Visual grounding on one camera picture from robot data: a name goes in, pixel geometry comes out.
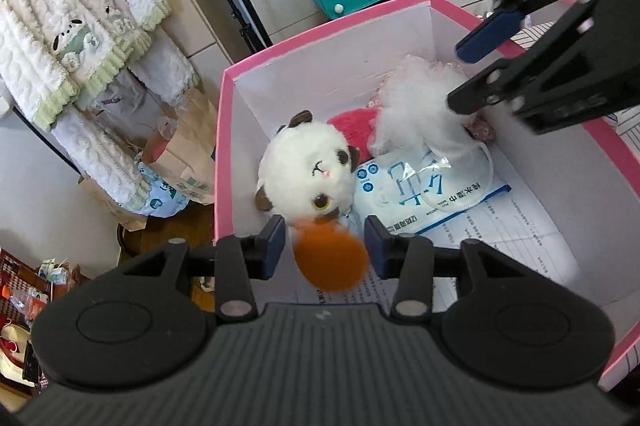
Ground wooden side table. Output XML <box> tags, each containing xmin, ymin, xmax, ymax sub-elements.
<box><xmin>0</xmin><ymin>248</ymin><xmax>121</xmax><ymax>389</ymax></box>

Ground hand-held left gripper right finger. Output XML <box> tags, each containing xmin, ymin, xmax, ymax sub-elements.
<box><xmin>364</xmin><ymin>215</ymin><xmax>541</xmax><ymax>326</ymax></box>

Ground blue white wet wipes pack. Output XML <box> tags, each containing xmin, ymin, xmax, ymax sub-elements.
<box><xmin>350</xmin><ymin>146</ymin><xmax>511</xmax><ymax>237</ymax></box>

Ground pink cardboard box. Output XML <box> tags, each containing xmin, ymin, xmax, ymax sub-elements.
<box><xmin>214</xmin><ymin>0</ymin><xmax>640</xmax><ymax>392</ymax></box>

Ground brown paper bag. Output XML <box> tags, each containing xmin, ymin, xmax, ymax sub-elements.
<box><xmin>77</xmin><ymin>176</ymin><xmax>151</xmax><ymax>231</ymax></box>
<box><xmin>140</xmin><ymin>88</ymin><xmax>218</xmax><ymax>207</ymax></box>

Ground red fluffy soft item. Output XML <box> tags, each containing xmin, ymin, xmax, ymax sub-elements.
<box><xmin>327</xmin><ymin>107</ymin><xmax>386</xmax><ymax>164</ymax></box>

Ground striped tablecloth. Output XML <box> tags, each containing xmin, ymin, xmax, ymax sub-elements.
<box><xmin>477</xmin><ymin>10</ymin><xmax>640</xmax><ymax>207</ymax></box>

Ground blue white diaper pack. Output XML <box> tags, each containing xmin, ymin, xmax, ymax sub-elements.
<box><xmin>132</xmin><ymin>161</ymin><xmax>191</xmax><ymax>219</ymax></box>

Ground white fluffy pajama pants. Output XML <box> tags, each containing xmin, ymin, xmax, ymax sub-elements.
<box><xmin>50</xmin><ymin>38</ymin><xmax>201</xmax><ymax>209</ymax></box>

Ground white plush toy orange ball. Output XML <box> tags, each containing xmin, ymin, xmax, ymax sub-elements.
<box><xmin>255</xmin><ymin>111</ymin><xmax>372</xmax><ymax>293</ymax></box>

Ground white mesh tulle puff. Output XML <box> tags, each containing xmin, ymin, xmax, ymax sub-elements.
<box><xmin>370</xmin><ymin>56</ymin><xmax>496</xmax><ymax>211</ymax></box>

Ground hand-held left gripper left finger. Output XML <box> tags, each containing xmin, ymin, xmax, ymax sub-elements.
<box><xmin>120</xmin><ymin>215</ymin><xmax>287</xmax><ymax>321</ymax></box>

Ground white fluffy pajama jacket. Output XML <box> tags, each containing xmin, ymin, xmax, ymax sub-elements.
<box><xmin>0</xmin><ymin>0</ymin><xmax>173</xmax><ymax>131</ymax></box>

